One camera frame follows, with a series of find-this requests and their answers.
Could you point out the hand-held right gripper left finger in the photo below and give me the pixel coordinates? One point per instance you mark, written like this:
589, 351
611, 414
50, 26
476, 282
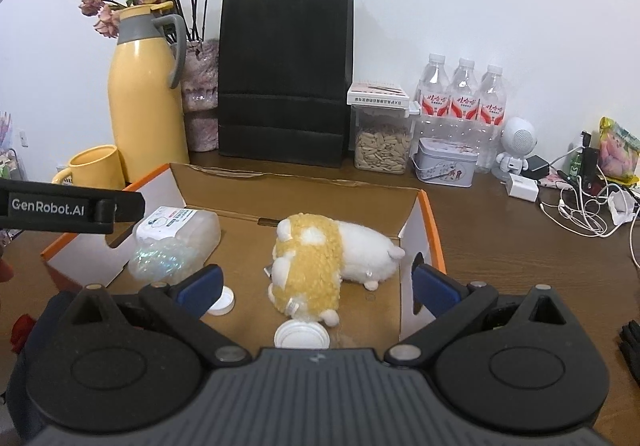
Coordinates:
202, 288

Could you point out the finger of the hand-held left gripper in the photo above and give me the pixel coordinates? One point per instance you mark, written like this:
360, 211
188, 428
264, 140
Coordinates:
131, 206

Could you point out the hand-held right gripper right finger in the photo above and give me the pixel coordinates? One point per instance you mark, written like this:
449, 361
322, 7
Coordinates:
437, 293

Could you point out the white bottle cap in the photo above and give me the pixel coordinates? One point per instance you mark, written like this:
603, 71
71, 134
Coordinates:
300, 333
224, 301

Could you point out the clear plastic wipes container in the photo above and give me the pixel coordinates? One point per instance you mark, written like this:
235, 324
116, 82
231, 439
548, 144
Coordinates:
190, 226

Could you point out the orange red cardboard box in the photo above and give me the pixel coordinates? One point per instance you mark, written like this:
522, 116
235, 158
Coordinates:
240, 236

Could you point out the yellow white plush toy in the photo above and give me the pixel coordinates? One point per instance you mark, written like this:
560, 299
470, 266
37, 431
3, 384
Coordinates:
310, 266

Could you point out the red artificial rose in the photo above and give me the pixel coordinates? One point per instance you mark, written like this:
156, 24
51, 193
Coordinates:
22, 333

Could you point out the person's left hand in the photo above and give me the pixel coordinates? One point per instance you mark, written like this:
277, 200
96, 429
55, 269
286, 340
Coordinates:
5, 268

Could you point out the yellow mug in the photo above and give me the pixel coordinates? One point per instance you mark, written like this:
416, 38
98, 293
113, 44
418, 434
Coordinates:
95, 171

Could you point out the yellow thermos jug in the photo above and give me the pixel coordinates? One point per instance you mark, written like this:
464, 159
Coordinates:
145, 116

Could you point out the printed tin box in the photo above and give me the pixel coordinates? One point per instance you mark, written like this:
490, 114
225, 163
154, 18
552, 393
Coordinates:
445, 166

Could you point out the pink mottled vase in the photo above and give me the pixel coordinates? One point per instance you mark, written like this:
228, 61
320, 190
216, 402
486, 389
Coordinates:
200, 96

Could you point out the white charger block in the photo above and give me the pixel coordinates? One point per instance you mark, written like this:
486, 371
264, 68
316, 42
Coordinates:
522, 187

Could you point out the clear seed jar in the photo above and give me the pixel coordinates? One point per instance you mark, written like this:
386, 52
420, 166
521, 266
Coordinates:
382, 146

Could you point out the black power adapter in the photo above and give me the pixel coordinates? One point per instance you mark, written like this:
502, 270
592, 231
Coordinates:
536, 166

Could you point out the pink floral pouch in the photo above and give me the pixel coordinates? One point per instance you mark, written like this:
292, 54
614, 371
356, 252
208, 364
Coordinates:
552, 180

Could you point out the white robot toy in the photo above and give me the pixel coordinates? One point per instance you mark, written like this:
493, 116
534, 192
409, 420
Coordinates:
517, 138

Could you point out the small green bottle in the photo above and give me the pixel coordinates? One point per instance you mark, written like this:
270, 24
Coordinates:
577, 165

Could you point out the black paper bag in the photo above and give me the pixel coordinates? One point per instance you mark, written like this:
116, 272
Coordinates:
285, 76

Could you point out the black gloves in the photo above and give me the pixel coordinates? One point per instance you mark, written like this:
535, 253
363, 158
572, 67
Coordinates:
631, 351

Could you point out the black upright stand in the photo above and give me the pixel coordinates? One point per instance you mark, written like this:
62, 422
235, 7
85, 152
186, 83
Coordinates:
590, 161

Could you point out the flat white box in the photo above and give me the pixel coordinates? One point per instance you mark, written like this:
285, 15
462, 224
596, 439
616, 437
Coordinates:
377, 93

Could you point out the yellow green snack packet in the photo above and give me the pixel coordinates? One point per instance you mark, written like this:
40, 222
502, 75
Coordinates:
620, 151

